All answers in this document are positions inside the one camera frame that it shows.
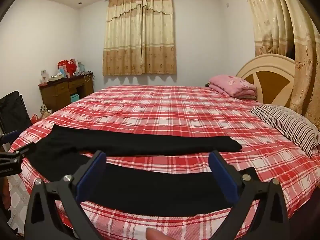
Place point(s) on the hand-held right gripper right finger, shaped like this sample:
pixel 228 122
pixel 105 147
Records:
pixel 223 175

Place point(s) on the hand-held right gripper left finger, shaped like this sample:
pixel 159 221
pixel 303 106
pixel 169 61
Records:
pixel 91 175

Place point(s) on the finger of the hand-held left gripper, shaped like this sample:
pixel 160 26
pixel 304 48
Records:
pixel 17 152
pixel 10 136

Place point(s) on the black pants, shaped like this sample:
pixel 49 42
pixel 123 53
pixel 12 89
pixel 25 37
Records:
pixel 140 140

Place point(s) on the person's right hand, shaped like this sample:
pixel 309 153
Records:
pixel 156 235

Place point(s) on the black folding chair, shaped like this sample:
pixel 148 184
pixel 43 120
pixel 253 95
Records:
pixel 12 110

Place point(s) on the small red bag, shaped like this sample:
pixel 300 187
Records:
pixel 35 118

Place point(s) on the patterned bag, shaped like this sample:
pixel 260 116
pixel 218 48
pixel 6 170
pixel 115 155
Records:
pixel 45 112

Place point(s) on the brown wooden desk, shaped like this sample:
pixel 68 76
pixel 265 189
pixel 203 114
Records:
pixel 62 92

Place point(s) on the teal box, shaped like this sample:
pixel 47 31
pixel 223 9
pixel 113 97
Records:
pixel 75 98

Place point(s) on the striped pillow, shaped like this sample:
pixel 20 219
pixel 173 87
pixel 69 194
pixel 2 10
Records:
pixel 287 125

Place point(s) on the bed with red plaid sheet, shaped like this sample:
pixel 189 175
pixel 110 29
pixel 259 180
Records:
pixel 175 105

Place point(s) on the red gift bag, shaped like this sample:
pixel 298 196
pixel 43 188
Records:
pixel 67 67

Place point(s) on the pink folded blanket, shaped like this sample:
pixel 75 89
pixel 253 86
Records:
pixel 232 85

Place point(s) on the pale blue paper bag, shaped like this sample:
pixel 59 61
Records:
pixel 80 67

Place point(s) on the cream and brown headboard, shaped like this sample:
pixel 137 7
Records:
pixel 265 65

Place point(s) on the beige floral window curtain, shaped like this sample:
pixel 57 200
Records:
pixel 140 37

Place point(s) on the long beige floral curtain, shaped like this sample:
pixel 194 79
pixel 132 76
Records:
pixel 275 17

